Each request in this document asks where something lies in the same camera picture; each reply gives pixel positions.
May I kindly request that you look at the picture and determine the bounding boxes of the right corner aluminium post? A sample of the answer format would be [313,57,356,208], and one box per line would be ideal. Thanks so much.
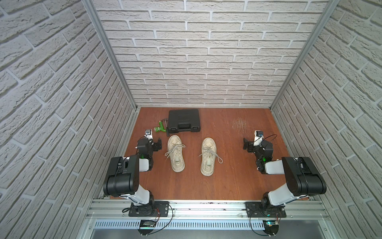
[269,0,340,111]

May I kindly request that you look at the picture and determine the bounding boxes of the aluminium front rail frame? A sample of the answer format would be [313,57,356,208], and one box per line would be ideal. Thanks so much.
[77,199,340,239]

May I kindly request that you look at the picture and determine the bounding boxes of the left corner aluminium post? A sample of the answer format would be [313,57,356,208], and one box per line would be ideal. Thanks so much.
[83,0,138,111]

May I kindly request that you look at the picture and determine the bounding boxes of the left controller board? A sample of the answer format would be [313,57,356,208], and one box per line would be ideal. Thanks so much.
[138,220,157,236]

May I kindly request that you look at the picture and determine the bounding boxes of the beige sneaker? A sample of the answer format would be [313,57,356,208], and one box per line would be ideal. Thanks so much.
[200,137,223,176]
[165,135,186,173]

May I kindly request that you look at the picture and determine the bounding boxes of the corner aluminium post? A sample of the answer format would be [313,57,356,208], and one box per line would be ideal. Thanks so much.
[83,0,138,111]
[269,0,340,111]

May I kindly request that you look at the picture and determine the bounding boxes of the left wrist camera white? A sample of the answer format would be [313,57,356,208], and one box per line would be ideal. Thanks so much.
[144,129,153,140]

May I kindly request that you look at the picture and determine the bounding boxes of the right controller board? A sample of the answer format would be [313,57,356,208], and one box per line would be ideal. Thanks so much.
[263,220,279,237]

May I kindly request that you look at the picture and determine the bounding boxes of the controller board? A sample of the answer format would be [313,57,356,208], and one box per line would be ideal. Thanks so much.
[263,220,279,237]
[138,220,157,236]

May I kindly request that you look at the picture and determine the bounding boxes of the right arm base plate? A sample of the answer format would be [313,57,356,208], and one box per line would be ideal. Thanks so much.
[245,201,287,218]

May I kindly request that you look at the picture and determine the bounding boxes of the green handled tool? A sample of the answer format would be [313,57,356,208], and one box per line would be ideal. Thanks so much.
[154,120,167,132]

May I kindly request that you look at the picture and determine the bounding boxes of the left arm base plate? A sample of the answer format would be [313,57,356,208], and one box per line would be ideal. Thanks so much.
[128,201,170,217]

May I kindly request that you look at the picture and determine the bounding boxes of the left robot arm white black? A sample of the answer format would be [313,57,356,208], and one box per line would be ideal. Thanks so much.
[102,137,162,217]

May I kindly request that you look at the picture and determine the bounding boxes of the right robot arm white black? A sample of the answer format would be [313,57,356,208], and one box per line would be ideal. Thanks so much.
[243,137,327,218]

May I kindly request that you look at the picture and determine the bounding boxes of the black plastic tool case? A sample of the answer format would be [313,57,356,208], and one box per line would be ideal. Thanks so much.
[168,109,201,134]

